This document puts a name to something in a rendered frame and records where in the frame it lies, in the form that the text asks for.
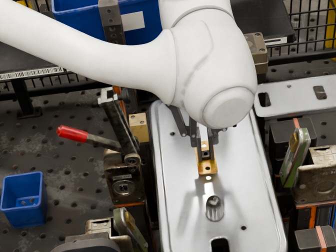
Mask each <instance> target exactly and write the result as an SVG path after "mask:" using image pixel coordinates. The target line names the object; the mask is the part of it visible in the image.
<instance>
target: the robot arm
mask: <svg viewBox="0 0 336 252"><path fill-rule="evenodd" d="M158 6H159V14H160V21H161V26H162V30H163V31H162V32H161V33H160V34H159V36H158V37H157V38H156V39H154V40H153V41H151V42H149V43H146V44H141V45H120V44H113V43H109V42H106V41H102V40H99V39H97V38H94V37H92V36H89V35H87V34H85V33H83V32H80V31H78V30H76V29H74V28H72V27H70V26H67V25H65V24H63V23H61V22H59V21H56V20H54V19H52V18H50V17H48V16H46V15H43V14H41V13H39V12H37V11H35V10H32V9H30V8H28V7H26V6H24V5H22V4H19V3H17V2H15V1H13V0H0V42H3V43H5V44H7V45H10V46H12V47H15V48H17V49H19V50H22V51H24V52H26V53H29V54H31V55H33V56H36V57H38V58H40V59H43V60H45V61H48V62H50V63H52V64H55V65H57V66H59V67H62V68H64V69H67V70H69V71H71V72H74V73H76V74H79V75H81V76H84V77H86V78H89V79H92V80H95V81H98V82H102V83H105V84H109V85H114V86H119V87H125V88H131V89H139V90H145V91H148V92H151V93H153V94H155V95H156V96H157V97H159V98H160V100H161V101H162V102H163V103H164V104H165V105H166V106H167V107H168V108H169V109H170V110H171V112H172V115H173V117H174V120H175V122H176V125H177V128H178V130H179V133H180V135H181V136H182V137H186V136H190V144H191V147H192V148H196V151H197V157H198V162H202V145H201V134H200V128H199V126H197V122H198V123H200V124H201V125H203V126H205V127H206V129H207V138H208V147H209V153H210V159H211V161H213V160H215V155H214V145H217V144H218V143H219V132H220V131H223V132H225V131H227V130H228V128H229V127H232V126H234V125H236V124H238V123H239V122H241V121H242V120H243V119H244V118H245V117H246V116H247V115H248V113H249V112H250V110H251V108H252V106H253V103H254V100H255V95H256V92H257V88H258V80H257V73H256V68H255V64H254V60H253V57H252V54H251V51H250V48H249V46H248V43H247V41H246V39H245V37H244V35H243V33H242V32H241V30H240V29H239V28H238V26H237V24H236V22H235V19H234V16H233V13H232V8H231V3H230V0H158ZM180 109H182V110H183V111H185V112H187V113H188V115H189V124H188V125H189V126H187V125H186V124H185V121H184V119H183V116H182V113H181V111H180Z"/></svg>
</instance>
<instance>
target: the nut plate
mask: <svg viewBox="0 0 336 252"><path fill-rule="evenodd" d="M201 145H206V147H201V152H202V162H199V161H198V154H197V147H195V148H194V149H195V155H196V162H197V168H198V173H199V175H207V174H215V173H217V172H218V166H217V160H216V155H215V149H214V147H213V150H214V160H211V156H210V151H209V143H208V140H206V141H201ZM206 168H210V170H206Z"/></svg>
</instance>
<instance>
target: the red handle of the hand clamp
mask: <svg viewBox="0 0 336 252"><path fill-rule="evenodd" d="M56 133H58V134H57V135H58V137H62V138H65V139H69V140H73V141H76V142H80V143H87V144H90V145H94V146H98V147H101V148H105V149H108V150H112V151H116V152H119V153H123V154H124V151H123V149H122V147H121V145H120V143H119V142H118V141H114V140H111V139H107V138H104V137H100V136H97V135H93V134H90V133H88V132H86V131H82V130H79V129H75V128H72V127H68V126H65V125H60V127H57V129H56Z"/></svg>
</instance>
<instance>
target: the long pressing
mask: <svg viewBox="0 0 336 252"><path fill-rule="evenodd" d="M148 112H149V123H150V134H151V146H152V157H153V168H154V180H155V191H156V202H157V214H158V225H159V236H160V248H161V252H213V251H212V241H213V240H217V239H226V240H227V241H228V246H229V252H288V239H287V235H286V231H285V227H284V223H283V219H282V215H281V211H280V207H279V203H278V199H277V196H276V192H275V188H274V184H273V180H272V176H271V172H270V168H269V164H268V160H267V156H266V153H265V149H264V145H263V141H262V137H261V133H260V129H259V125H258V121H257V117H256V113H255V109H254V106H253V105H252V107H251V110H250V112H249V113H248V115H247V116H246V117H245V118H244V119H243V120H242V121H240V122H239V123H237V124H236V125H237V126H236V127H232V126H231V127H228V128H227V131H220V132H219V133H218V141H219V143H218V144H214V145H213V146H214V152H215V157H216V163H217V168H218V172H217V173H212V174H204V175H200V174H199V172H198V165H197V159H196V152H195V148H194V147H191V141H190V136H188V135H187V136H185V137H182V136H181V134H180V132H179V129H178V127H177V124H176V122H175V119H174V117H173V114H172V111H171V110H170V109H169V108H168V107H167V106H166V105H165V104H164V103H163V102H162V101H161V100H160V99H159V100H155V101H153V102H152V103H151V105H150V106H149V111H148ZM172 132H173V133H174V135H170V133H172ZM213 195H215V196H218V197H219V198H220V199H221V201H222V203H223V213H224V216H223V218H222V219H221V220H219V221H211V220H209V219H208V218H207V216H206V201H207V199H208V198H209V197H210V196H213ZM243 226H244V227H246V229H245V230H242V229H241V227H243Z"/></svg>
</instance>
